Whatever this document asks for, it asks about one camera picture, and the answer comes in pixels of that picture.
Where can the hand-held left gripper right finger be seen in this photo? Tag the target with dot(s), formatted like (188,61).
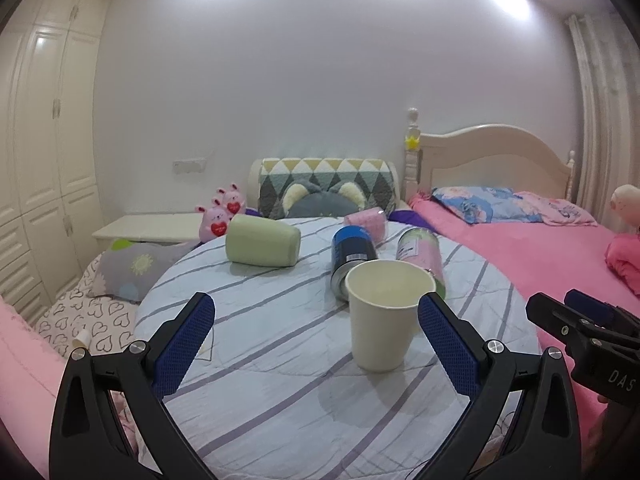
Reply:
(447,345)

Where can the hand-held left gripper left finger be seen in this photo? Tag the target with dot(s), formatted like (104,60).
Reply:
(182,345)

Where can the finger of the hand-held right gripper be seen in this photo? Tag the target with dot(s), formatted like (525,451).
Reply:
(592,307)
(555,317)

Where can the green cup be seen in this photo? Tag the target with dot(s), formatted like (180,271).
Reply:
(260,241)

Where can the white paper cup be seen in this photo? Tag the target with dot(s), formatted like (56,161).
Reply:
(382,320)

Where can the pink cup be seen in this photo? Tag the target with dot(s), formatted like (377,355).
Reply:
(365,221)

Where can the pink bed sheet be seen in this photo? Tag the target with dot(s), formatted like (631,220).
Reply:
(530,255)

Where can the grey flower print pillow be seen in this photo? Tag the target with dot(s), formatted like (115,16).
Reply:
(135,265)

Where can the pink and green can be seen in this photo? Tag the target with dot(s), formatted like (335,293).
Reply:
(420,252)

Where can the small white tube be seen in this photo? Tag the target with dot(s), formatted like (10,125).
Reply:
(81,341)

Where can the heart print bed sheet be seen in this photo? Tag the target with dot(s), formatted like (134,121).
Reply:
(85,315)

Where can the pink floral pillow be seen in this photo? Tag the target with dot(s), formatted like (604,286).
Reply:
(560,207)

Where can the cream plush toy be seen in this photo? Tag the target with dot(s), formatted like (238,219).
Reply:
(626,205)

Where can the white nightstand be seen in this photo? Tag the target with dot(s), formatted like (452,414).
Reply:
(150,225)

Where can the pink bunny plush toy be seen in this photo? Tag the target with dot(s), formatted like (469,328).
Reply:
(233,204)
(215,224)

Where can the purple cloth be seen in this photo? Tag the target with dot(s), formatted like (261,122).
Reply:
(402,220)

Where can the blue can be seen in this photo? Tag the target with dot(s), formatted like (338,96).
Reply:
(350,252)

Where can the blue floral pillow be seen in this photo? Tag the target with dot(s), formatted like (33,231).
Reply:
(480,204)

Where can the pink fleece blanket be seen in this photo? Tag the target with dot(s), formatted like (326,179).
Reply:
(25,370)

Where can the cream bed headboard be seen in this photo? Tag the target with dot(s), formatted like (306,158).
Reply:
(490,160)

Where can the triangle pattern quilted cover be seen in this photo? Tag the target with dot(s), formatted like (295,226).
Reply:
(370,177)

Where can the white curtain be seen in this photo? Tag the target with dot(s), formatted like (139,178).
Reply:
(605,120)

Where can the grey cat cushion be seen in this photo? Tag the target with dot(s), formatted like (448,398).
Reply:
(320,205)

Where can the yellow star ornament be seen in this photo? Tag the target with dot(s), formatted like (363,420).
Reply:
(411,142)

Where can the cream wardrobe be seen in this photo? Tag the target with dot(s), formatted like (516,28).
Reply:
(45,160)

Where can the white wall outlet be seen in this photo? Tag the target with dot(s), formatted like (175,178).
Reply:
(190,165)

